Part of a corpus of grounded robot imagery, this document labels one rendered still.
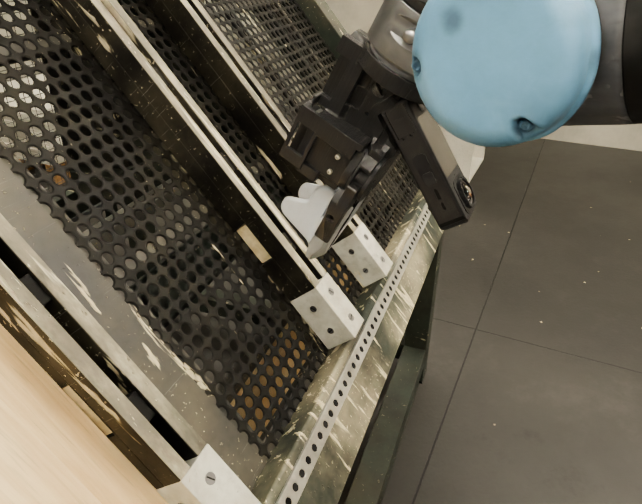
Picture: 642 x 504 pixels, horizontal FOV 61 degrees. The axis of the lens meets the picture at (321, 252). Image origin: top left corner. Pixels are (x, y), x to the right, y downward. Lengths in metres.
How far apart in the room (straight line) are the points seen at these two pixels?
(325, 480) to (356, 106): 0.63
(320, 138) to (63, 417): 0.45
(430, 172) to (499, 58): 0.22
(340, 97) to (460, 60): 0.23
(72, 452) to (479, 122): 0.60
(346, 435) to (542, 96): 0.82
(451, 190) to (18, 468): 0.53
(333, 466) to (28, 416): 0.47
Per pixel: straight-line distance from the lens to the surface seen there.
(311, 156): 0.47
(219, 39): 1.24
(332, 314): 1.03
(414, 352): 2.20
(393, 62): 0.41
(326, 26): 1.85
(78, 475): 0.72
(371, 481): 1.77
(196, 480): 0.73
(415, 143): 0.44
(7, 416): 0.71
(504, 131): 0.23
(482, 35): 0.23
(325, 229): 0.48
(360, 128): 0.46
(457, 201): 0.45
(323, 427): 0.93
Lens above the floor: 1.58
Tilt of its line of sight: 30 degrees down
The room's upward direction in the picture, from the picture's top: straight up
